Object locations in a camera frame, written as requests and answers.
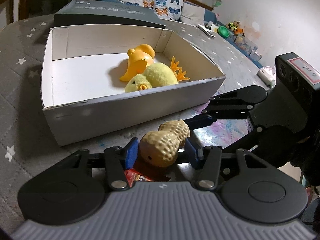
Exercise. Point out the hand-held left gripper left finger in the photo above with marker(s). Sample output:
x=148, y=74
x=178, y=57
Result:
x=131, y=155

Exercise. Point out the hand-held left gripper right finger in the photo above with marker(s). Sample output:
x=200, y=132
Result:
x=193, y=155

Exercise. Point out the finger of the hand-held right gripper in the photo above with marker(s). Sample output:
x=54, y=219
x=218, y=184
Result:
x=225, y=112
x=247, y=140

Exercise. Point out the tan peanut toy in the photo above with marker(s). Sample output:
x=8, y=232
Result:
x=162, y=142

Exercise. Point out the white cardboard box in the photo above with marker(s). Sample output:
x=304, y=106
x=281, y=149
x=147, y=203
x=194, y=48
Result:
x=82, y=75

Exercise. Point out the grey star-patterned desktop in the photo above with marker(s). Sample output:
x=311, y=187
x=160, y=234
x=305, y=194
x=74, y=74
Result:
x=25, y=92

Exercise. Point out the red snack packet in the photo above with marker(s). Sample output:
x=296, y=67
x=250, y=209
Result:
x=135, y=177

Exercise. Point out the white tissue bag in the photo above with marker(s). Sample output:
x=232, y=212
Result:
x=266, y=75

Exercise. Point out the colourful storage box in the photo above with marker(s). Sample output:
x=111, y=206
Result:
x=246, y=43

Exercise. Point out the yellow plush chick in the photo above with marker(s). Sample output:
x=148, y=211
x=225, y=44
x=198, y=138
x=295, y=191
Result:
x=157, y=76

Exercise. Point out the green bowl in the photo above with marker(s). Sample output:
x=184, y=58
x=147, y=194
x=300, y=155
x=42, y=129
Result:
x=223, y=32

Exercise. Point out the orange plush toy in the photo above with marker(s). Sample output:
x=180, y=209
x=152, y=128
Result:
x=240, y=31

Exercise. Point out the white remote control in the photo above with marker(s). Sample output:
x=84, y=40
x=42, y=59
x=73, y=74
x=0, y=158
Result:
x=206, y=31

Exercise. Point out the plush bear toy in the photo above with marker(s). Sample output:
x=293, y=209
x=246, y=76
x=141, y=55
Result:
x=232, y=25

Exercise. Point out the white plush toy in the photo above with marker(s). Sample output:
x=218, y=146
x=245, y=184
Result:
x=209, y=25

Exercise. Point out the yellow plastic duck toy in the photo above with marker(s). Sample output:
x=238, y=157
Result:
x=137, y=60

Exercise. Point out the grey pillow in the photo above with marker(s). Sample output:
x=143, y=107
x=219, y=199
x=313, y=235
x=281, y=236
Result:
x=192, y=12

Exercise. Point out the butterfly print cushion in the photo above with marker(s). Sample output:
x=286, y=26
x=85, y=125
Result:
x=170, y=7

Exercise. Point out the dark grey box lid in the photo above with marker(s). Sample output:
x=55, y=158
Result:
x=105, y=12

